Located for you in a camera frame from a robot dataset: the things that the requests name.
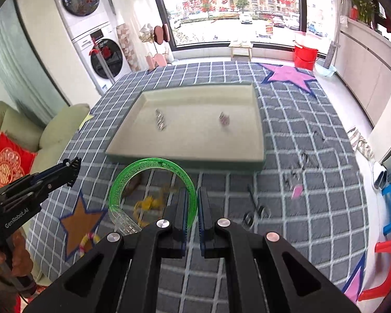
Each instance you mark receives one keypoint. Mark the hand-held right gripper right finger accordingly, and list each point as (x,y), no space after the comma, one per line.
(202,215)

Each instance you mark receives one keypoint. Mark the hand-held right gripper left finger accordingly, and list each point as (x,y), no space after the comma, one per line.
(183,215)

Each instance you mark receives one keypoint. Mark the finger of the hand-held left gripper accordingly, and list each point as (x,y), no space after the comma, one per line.
(57,184)
(58,169)

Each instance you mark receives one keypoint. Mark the beige jewelry tray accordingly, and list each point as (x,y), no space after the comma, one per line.
(189,137)

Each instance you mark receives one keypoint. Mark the person's left hand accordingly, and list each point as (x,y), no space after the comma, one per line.
(22,254)

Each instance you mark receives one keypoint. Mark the light green sofa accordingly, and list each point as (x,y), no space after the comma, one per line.
(65,120)

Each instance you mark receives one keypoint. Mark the red embroidered cushion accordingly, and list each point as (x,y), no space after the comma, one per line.
(9,163)

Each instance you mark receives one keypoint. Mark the grey checkered star blanket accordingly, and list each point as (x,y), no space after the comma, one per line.
(296,234)

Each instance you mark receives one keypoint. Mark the white washing machine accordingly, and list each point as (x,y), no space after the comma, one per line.
(110,68)

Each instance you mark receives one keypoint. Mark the red mop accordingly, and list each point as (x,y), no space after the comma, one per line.
(97,52)

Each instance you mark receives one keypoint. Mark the pink checkered folded board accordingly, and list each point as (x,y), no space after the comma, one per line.
(127,49)

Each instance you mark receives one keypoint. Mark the metal slipper rack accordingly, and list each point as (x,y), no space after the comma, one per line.
(156,55)

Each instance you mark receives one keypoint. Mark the white stacked dryer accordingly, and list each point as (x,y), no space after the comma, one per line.
(84,13)

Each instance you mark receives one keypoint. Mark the small wooden stool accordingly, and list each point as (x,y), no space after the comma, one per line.
(240,50)

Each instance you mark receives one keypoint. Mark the brown slipper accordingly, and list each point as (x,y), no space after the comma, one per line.
(162,33)

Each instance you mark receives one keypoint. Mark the patterned floor cloth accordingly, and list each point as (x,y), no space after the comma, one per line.
(361,143)

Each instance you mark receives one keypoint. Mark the white shoes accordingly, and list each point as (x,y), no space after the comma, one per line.
(240,42)

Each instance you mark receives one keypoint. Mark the white slippers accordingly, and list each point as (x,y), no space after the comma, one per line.
(380,174)

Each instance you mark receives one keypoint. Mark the red bucket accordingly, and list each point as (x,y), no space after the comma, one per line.
(304,57)

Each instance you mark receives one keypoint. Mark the light blue basin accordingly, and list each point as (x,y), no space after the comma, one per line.
(325,70)

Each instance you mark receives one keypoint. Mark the red plastic stool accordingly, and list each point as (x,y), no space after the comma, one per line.
(389,254)

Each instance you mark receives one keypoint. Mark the grey flat mop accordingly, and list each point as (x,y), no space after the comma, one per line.
(332,55)

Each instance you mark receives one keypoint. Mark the large window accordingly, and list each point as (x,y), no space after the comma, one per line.
(221,6)

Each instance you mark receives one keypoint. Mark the white low cabinet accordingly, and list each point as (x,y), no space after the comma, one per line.
(371,62)

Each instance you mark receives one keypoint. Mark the flower vase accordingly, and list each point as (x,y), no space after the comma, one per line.
(361,5)

